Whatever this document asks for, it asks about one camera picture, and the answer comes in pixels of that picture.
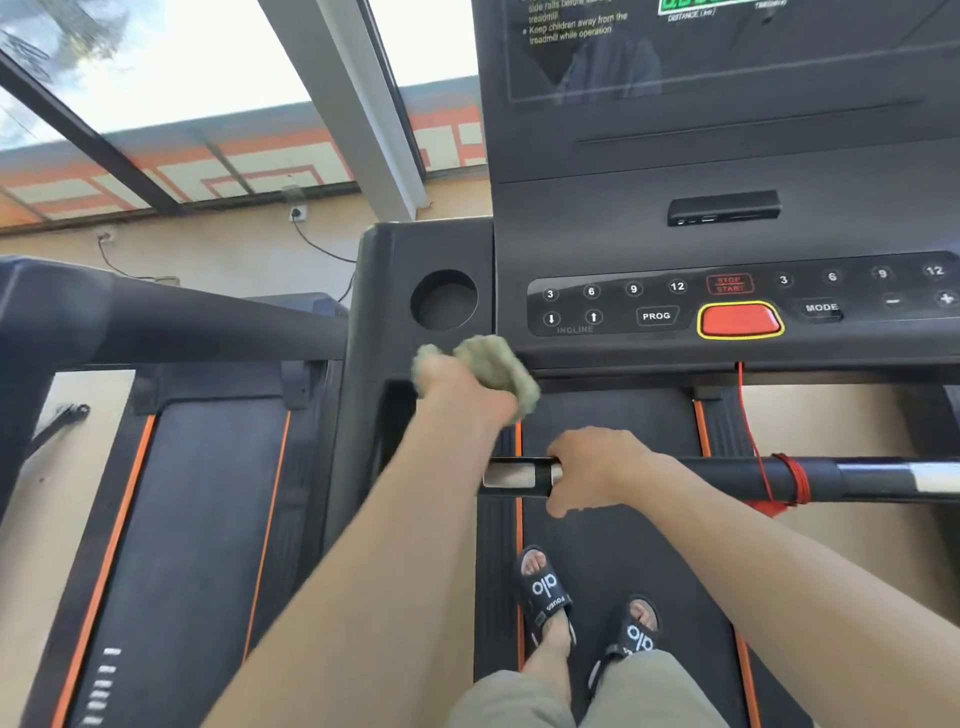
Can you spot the person's left hand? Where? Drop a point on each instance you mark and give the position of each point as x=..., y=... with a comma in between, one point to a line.
x=461, y=394

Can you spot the person's right hand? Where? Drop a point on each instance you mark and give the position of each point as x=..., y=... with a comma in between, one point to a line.
x=600, y=469

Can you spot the person's right thumb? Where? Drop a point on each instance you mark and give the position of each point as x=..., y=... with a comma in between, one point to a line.
x=560, y=505

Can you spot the green cleaning cloth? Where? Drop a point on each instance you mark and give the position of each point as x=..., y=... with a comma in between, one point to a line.
x=499, y=364

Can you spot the person's left forearm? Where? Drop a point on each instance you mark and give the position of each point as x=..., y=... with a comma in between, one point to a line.
x=375, y=570

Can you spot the person's right forearm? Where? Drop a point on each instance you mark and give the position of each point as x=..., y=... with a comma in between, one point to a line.
x=787, y=577

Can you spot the person's left black sandal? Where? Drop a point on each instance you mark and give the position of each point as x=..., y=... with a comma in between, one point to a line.
x=546, y=589

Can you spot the person's black sandal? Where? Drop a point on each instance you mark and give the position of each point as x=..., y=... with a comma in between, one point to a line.
x=546, y=589
x=637, y=637

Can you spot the person's right black sandal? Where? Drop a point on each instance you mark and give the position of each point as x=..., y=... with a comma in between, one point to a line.
x=637, y=637

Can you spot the khaki shorts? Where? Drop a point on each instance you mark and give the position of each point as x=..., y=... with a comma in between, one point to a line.
x=645, y=697

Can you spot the red safety key button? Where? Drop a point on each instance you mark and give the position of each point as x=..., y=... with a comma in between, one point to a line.
x=740, y=321

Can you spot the black orange-striped treadmill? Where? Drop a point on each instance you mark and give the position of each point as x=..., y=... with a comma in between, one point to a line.
x=187, y=510

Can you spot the black treadmill with console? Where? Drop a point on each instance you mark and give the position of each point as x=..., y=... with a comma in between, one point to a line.
x=675, y=150

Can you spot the white window pillar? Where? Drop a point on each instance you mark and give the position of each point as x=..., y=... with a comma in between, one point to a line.
x=352, y=97

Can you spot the black floor lever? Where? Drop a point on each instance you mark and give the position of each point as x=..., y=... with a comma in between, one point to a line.
x=60, y=424

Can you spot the white wall socket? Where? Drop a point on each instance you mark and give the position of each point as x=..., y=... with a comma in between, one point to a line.
x=298, y=214
x=106, y=236

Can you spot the dark window frame bar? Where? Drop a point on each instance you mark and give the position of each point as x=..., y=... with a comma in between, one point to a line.
x=90, y=139

